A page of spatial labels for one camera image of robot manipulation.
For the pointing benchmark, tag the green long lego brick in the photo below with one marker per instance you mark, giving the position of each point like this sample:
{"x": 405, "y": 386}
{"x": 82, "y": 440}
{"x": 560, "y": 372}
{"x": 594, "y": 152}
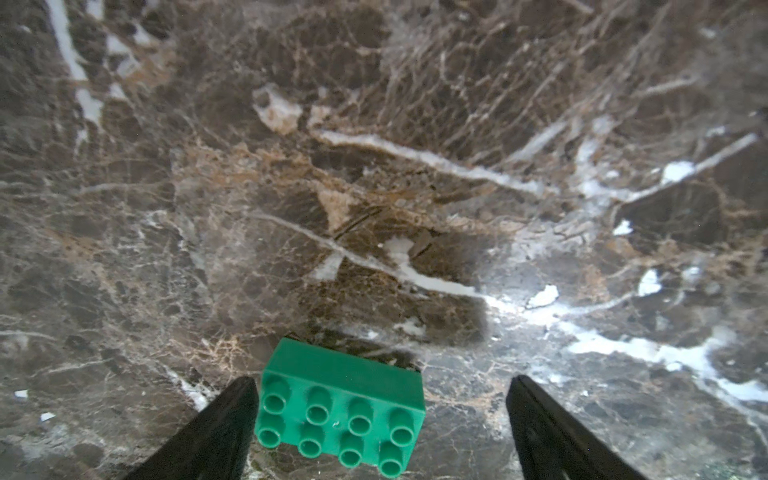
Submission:
{"x": 327, "y": 402}

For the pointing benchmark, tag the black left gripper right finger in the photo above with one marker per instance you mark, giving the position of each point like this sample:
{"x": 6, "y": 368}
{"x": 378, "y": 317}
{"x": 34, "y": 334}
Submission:
{"x": 552, "y": 444}

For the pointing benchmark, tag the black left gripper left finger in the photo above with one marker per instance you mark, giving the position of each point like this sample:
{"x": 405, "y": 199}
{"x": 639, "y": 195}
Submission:
{"x": 214, "y": 444}

